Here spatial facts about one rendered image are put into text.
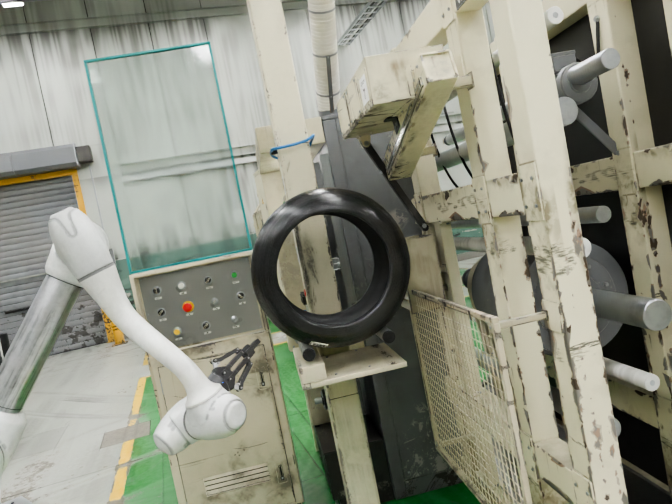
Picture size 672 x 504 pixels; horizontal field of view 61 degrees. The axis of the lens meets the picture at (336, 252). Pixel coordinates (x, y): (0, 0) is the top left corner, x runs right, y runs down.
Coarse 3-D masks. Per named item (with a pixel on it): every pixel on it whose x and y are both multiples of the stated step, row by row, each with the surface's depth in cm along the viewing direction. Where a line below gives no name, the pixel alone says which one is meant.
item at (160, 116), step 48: (192, 48) 254; (96, 96) 249; (144, 96) 252; (192, 96) 255; (144, 144) 253; (192, 144) 255; (144, 192) 253; (192, 192) 256; (240, 192) 258; (144, 240) 254; (192, 240) 256; (240, 240) 259
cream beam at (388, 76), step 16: (416, 48) 170; (432, 48) 170; (368, 64) 168; (384, 64) 168; (400, 64) 169; (352, 80) 188; (368, 80) 168; (384, 80) 169; (400, 80) 169; (352, 96) 193; (384, 96) 169; (400, 96) 169; (352, 112) 199; (368, 112) 179; (384, 112) 184; (352, 128) 206; (368, 128) 212; (384, 128) 220
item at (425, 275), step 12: (408, 240) 227; (420, 240) 228; (432, 240) 228; (420, 252) 228; (432, 252) 229; (420, 264) 228; (432, 264) 229; (420, 276) 228; (432, 276) 229; (408, 288) 228; (420, 288) 228; (432, 288) 229; (420, 312) 229
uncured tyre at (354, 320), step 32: (320, 192) 194; (352, 192) 196; (288, 224) 190; (384, 224) 195; (256, 256) 192; (384, 256) 222; (256, 288) 193; (384, 288) 221; (288, 320) 191; (320, 320) 219; (352, 320) 220; (384, 320) 197
